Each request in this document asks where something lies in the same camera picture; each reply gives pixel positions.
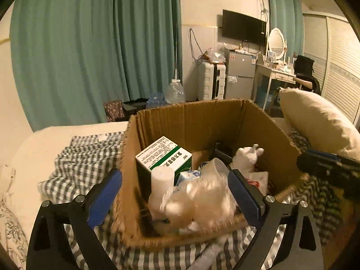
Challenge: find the red and white packet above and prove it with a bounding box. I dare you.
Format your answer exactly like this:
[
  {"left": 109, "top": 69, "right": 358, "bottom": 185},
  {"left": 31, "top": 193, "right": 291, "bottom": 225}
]
[{"left": 245, "top": 171, "right": 270, "bottom": 196}]

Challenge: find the green and white medicine box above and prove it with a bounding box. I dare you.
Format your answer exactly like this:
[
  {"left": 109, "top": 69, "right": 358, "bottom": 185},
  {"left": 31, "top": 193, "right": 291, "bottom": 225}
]
[{"left": 135, "top": 136, "right": 193, "bottom": 187}]

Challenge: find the black wall cable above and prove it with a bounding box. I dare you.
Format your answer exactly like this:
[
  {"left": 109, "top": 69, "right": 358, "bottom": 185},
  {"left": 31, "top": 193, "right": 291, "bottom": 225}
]
[{"left": 189, "top": 27, "right": 204, "bottom": 62}]

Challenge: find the white plastic cup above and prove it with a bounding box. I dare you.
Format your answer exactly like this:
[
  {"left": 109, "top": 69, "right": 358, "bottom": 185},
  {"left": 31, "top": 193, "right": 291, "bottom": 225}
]
[{"left": 199, "top": 157, "right": 230, "bottom": 181}]

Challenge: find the cream pillow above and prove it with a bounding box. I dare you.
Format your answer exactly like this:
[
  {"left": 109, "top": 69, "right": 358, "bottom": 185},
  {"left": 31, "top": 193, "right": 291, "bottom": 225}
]
[{"left": 277, "top": 88, "right": 360, "bottom": 166}]

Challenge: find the white suitcase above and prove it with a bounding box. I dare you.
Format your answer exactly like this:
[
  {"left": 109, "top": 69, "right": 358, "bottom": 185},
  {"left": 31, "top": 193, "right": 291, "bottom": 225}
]
[{"left": 197, "top": 60, "right": 227, "bottom": 102}]

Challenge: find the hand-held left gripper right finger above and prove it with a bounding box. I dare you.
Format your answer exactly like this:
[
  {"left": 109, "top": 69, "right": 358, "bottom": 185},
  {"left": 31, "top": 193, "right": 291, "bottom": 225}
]
[{"left": 227, "top": 169, "right": 322, "bottom": 270}]

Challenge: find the black chair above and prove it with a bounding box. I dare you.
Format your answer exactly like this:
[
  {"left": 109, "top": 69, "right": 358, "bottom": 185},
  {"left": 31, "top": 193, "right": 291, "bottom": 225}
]
[{"left": 292, "top": 73, "right": 321, "bottom": 95}]

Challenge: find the floral fabric bag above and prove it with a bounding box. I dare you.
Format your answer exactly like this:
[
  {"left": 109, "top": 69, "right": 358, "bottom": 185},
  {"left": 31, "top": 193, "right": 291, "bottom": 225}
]
[{"left": 103, "top": 100, "right": 126, "bottom": 123}]

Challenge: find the grey mini fridge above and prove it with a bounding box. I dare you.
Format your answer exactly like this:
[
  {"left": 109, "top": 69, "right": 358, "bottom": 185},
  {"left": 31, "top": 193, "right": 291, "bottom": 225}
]
[{"left": 225, "top": 49, "right": 257, "bottom": 100}]

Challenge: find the black bag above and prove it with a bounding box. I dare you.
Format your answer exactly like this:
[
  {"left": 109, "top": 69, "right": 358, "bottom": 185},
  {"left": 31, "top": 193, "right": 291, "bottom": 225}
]
[{"left": 294, "top": 55, "right": 315, "bottom": 76}]

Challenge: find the clear plastic bag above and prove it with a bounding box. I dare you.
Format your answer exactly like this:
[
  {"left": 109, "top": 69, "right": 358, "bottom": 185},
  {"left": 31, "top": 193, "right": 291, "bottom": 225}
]
[{"left": 208, "top": 48, "right": 227, "bottom": 64}]

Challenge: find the white vanity desk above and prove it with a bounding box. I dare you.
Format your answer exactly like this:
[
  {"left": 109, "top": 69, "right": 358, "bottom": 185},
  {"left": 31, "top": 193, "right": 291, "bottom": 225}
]
[{"left": 253, "top": 62, "right": 299, "bottom": 110}]

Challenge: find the blue and white small box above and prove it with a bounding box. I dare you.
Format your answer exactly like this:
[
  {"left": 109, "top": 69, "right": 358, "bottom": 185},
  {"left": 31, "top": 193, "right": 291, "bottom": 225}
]
[{"left": 176, "top": 170, "right": 203, "bottom": 187}]

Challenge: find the pack of water bottles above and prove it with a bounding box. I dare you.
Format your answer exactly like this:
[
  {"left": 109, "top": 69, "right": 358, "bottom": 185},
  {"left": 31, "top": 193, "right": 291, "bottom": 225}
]
[{"left": 146, "top": 92, "right": 169, "bottom": 110}]

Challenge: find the brown cardboard box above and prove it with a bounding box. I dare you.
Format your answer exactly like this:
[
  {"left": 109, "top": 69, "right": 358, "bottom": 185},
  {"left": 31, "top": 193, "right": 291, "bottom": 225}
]
[{"left": 114, "top": 98, "right": 310, "bottom": 252}]

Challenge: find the white wardrobe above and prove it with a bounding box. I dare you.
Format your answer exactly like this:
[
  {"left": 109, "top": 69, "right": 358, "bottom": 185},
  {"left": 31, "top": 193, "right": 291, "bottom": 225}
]
[{"left": 302, "top": 13, "right": 360, "bottom": 127}]

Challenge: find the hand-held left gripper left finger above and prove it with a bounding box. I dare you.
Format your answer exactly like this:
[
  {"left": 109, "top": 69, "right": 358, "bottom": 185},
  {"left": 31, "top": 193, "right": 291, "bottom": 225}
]
[{"left": 27, "top": 168, "right": 123, "bottom": 270}]

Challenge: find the floral print pillow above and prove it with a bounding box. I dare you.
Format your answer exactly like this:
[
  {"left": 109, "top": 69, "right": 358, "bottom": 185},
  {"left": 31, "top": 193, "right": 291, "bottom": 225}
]
[{"left": 0, "top": 194, "right": 29, "bottom": 265}]

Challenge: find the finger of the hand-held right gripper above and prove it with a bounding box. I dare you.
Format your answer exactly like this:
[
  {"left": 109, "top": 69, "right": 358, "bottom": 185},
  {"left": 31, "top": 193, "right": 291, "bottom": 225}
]
[
  {"left": 305, "top": 150, "right": 345, "bottom": 162},
  {"left": 297, "top": 154, "right": 335, "bottom": 178}
]

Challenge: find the wide green curtain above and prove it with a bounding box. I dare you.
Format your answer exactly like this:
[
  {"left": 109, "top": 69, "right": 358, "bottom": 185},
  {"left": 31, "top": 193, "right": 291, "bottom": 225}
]
[{"left": 10, "top": 0, "right": 183, "bottom": 131}]

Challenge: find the white plush toy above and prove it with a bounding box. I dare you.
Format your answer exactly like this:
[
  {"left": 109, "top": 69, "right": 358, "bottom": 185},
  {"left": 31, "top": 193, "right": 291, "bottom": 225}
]
[
  {"left": 231, "top": 144, "right": 265, "bottom": 175},
  {"left": 160, "top": 174, "right": 239, "bottom": 231}
]

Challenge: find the black wall television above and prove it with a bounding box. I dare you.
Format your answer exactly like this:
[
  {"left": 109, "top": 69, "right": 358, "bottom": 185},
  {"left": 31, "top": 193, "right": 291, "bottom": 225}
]
[{"left": 222, "top": 9, "right": 267, "bottom": 46}]

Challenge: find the black object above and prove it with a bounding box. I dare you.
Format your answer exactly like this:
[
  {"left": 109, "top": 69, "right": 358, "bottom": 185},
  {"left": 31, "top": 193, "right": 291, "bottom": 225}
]
[{"left": 209, "top": 141, "right": 234, "bottom": 164}]

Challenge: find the clear water jug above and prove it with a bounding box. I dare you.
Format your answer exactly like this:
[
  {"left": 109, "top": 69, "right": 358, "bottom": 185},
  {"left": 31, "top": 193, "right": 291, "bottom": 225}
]
[{"left": 164, "top": 79, "right": 186, "bottom": 104}]

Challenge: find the narrow green curtain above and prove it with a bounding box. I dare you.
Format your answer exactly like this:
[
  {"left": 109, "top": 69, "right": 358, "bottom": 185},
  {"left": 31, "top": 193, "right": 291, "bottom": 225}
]
[{"left": 266, "top": 0, "right": 304, "bottom": 59}]

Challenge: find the grey checked blanket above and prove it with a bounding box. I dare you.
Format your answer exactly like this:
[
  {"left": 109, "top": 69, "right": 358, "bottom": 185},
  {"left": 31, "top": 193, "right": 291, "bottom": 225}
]
[{"left": 38, "top": 129, "right": 346, "bottom": 270}]

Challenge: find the white oval mirror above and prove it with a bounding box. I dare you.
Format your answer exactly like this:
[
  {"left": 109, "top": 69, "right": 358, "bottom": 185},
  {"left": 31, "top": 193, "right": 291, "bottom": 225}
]
[{"left": 266, "top": 27, "right": 288, "bottom": 61}]

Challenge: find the white plastic bottle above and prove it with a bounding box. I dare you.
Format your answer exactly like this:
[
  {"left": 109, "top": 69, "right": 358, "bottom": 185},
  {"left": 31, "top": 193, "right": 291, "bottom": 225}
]
[{"left": 148, "top": 165, "right": 175, "bottom": 220}]

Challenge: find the white curtain wand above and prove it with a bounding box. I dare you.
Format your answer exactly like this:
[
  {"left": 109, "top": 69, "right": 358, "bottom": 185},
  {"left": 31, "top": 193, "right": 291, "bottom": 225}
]
[{"left": 173, "top": 24, "right": 180, "bottom": 81}]

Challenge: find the dark flat bag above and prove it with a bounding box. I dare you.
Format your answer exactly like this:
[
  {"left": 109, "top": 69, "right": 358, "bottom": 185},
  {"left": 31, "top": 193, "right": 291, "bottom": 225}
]
[{"left": 122, "top": 98, "right": 148, "bottom": 111}]

